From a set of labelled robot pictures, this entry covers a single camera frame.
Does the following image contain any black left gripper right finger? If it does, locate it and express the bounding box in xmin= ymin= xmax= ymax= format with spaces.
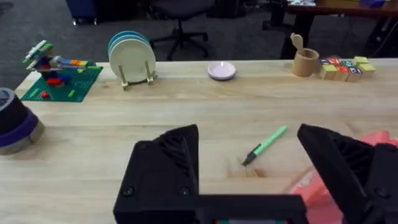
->
xmin=297 ymin=123 xmax=398 ymax=224

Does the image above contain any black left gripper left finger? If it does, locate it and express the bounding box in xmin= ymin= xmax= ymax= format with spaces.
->
xmin=113 ymin=124 xmax=200 ymax=224

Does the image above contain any green pen with black cap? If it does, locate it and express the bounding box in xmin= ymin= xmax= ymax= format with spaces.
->
xmin=241 ymin=125 xmax=289 ymax=167

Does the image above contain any small wooden peg rack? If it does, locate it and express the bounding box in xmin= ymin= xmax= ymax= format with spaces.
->
xmin=117 ymin=60 xmax=158 ymax=91

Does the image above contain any heap of coloured letter blocks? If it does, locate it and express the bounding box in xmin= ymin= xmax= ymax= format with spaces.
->
xmin=318 ymin=55 xmax=377 ymax=83

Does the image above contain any cream plate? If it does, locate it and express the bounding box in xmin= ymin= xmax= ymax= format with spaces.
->
xmin=109 ymin=38 xmax=157 ymax=84

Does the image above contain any wooden cup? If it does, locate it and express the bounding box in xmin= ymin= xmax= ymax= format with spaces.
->
xmin=292 ymin=48 xmax=320 ymax=78

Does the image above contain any small pale pink dish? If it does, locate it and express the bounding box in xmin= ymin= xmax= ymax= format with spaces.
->
xmin=207 ymin=61 xmax=237 ymax=82

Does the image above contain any green board with toy blocks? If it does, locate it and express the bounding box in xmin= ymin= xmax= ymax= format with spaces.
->
xmin=20 ymin=39 xmax=104 ymax=103

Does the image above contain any wooden spoon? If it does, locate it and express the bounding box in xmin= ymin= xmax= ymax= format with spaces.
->
xmin=290 ymin=32 xmax=305 ymax=52

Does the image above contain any teal plate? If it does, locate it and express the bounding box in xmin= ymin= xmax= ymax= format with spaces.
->
xmin=107 ymin=30 xmax=150 ymax=57

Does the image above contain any black office chair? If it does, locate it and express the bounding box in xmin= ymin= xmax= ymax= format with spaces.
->
xmin=147 ymin=0 xmax=216 ymax=62

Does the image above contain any dark wooden desk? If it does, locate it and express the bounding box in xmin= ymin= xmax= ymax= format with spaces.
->
xmin=262 ymin=0 xmax=398 ymax=60

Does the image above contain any stack of tape rolls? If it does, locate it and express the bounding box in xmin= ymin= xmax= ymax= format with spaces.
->
xmin=0 ymin=87 xmax=46 ymax=156

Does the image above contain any blue cabinet on castors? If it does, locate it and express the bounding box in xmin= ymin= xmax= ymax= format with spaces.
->
xmin=64 ymin=0 xmax=137 ymax=26

